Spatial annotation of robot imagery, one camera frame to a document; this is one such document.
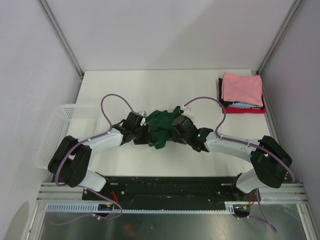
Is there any green t shirt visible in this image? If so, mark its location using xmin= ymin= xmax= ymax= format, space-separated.
xmin=146 ymin=106 xmax=181 ymax=150

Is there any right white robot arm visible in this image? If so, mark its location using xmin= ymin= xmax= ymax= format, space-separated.
xmin=172 ymin=115 xmax=292 ymax=201

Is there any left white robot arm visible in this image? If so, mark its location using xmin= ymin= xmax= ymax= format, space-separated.
xmin=47 ymin=111 xmax=151 ymax=200

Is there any red folded t shirt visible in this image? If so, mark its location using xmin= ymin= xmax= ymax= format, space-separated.
xmin=225 ymin=107 xmax=266 ymax=114

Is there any black printed folded t shirt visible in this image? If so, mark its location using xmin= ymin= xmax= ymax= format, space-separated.
xmin=218 ymin=78 xmax=265 ymax=110

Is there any white plastic basket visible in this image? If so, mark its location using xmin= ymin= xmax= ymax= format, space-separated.
xmin=34 ymin=104 xmax=100 ymax=170

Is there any pink folded t shirt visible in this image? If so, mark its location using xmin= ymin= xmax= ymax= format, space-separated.
xmin=221 ymin=72 xmax=263 ymax=107

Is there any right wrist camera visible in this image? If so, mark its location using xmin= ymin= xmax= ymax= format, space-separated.
xmin=180 ymin=105 xmax=194 ymax=118

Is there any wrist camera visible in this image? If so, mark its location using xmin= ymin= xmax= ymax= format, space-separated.
xmin=138 ymin=110 xmax=148 ymax=126
xmin=180 ymin=105 xmax=194 ymax=118

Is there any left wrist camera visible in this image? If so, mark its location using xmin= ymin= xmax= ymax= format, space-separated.
xmin=138 ymin=110 xmax=148 ymax=126

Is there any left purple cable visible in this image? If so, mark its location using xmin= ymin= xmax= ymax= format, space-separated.
xmin=47 ymin=93 xmax=135 ymax=226

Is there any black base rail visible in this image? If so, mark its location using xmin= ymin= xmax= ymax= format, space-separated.
xmin=82 ymin=176 xmax=257 ymax=208

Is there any grey slotted cable duct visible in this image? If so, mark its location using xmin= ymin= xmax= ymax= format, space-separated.
xmin=45 ymin=202 xmax=250 ymax=215

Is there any left aluminium frame post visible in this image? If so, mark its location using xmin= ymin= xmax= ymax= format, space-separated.
xmin=37 ymin=0 xmax=84 ymax=80

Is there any aluminium frame post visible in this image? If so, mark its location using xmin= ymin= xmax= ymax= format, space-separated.
xmin=255 ymin=0 xmax=305 ymax=75
xmin=37 ymin=0 xmax=84 ymax=80

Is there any right aluminium frame post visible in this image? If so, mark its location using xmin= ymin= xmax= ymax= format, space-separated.
xmin=255 ymin=0 xmax=305 ymax=75

